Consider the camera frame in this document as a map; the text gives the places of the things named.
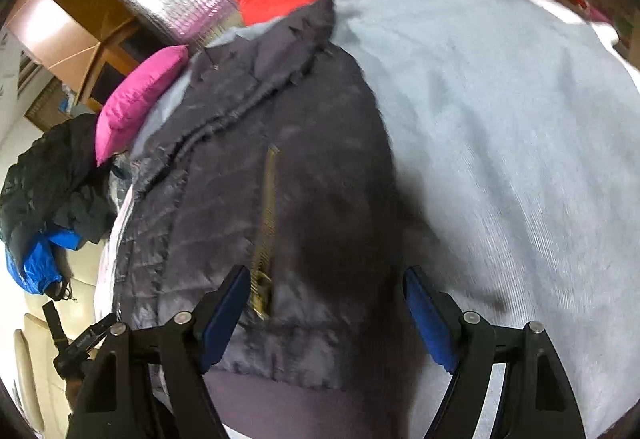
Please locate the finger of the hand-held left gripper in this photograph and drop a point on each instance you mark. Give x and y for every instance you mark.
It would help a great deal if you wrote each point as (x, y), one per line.
(95, 331)

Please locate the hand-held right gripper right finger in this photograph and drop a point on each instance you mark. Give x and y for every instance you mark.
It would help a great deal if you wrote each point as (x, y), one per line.
(430, 314)

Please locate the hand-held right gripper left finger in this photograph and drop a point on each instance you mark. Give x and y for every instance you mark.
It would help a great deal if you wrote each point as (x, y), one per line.
(227, 309)

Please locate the dark grey quilted jacket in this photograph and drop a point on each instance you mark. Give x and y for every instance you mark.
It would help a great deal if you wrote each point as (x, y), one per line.
(310, 169)

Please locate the cream sofa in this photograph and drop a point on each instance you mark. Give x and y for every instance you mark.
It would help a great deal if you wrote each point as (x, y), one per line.
(40, 369)

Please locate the blue garment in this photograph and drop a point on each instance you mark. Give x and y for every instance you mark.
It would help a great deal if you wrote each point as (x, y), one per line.
(35, 264)

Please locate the dark grey garment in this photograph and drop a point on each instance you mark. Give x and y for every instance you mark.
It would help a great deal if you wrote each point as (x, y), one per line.
(85, 219)

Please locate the black puffer jacket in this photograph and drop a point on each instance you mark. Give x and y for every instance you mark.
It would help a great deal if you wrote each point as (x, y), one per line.
(45, 169)

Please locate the light grey blanket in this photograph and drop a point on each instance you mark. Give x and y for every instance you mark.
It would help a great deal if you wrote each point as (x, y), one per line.
(500, 144)

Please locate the pink pillow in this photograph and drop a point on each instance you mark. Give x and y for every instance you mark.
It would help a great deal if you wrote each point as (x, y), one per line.
(135, 104)

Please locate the wooden window screen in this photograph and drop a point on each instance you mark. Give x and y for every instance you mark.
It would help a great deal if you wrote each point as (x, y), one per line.
(45, 106)

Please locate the wooden cabinet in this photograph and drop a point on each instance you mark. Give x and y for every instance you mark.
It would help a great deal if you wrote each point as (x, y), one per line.
(65, 29)

